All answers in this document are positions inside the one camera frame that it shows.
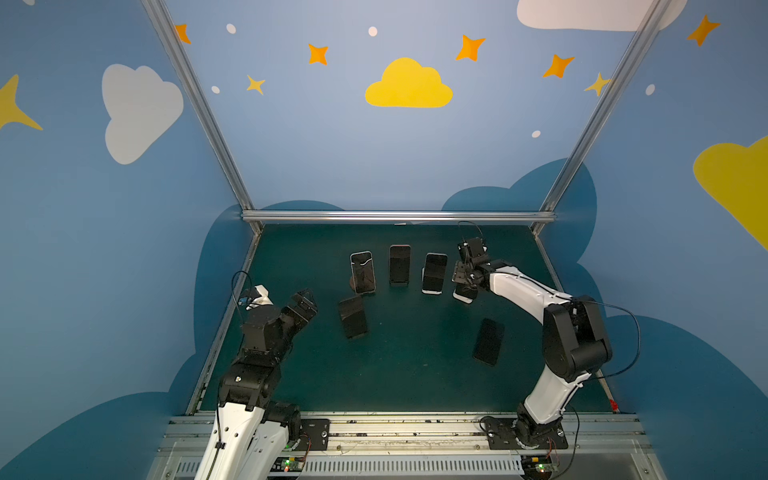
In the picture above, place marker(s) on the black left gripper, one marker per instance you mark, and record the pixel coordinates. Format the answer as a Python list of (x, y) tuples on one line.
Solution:
[(297, 311)]

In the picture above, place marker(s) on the aluminium right frame post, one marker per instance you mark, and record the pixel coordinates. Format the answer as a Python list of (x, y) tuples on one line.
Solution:
[(632, 58)]

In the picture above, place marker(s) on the aluminium front rail assembly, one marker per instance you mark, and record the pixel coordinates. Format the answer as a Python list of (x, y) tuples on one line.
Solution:
[(451, 445)]

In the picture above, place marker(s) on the phone on white stand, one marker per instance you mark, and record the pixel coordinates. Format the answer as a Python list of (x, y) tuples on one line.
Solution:
[(433, 273)]

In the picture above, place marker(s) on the aluminium back frame bar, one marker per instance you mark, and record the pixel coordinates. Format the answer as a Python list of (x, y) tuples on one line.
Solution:
[(395, 216)]

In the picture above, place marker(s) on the phone on wooden stand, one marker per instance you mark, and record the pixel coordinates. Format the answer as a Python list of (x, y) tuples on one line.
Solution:
[(363, 273)]

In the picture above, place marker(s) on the black phone front stand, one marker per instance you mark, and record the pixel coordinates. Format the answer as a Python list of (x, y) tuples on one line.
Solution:
[(488, 342)]

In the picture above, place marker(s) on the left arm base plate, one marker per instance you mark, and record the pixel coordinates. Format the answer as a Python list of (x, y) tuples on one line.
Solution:
[(313, 435)]

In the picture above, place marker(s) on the aluminium left frame post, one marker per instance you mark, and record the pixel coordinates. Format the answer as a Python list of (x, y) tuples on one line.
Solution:
[(161, 20)]

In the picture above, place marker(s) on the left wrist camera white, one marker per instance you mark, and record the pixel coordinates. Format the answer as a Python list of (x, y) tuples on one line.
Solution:
[(254, 297)]

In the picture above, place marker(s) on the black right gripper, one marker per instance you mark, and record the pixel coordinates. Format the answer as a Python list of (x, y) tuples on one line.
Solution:
[(469, 271)]

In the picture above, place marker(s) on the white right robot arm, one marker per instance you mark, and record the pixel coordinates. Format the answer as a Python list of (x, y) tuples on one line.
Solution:
[(575, 342)]

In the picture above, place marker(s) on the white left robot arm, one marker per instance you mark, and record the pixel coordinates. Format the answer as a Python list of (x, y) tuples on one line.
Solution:
[(250, 430)]

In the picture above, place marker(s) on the pink-edged phone on stand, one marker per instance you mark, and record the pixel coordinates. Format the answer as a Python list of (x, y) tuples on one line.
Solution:
[(399, 264)]

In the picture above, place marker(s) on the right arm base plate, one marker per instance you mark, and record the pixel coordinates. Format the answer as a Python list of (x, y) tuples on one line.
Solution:
[(516, 434)]

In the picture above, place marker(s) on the aluminium frame post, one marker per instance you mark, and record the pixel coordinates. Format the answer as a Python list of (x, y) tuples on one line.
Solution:
[(632, 58), (161, 20)]

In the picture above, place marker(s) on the black phone stand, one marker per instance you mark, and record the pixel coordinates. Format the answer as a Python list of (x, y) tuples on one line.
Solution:
[(488, 342), (465, 293), (352, 316)]

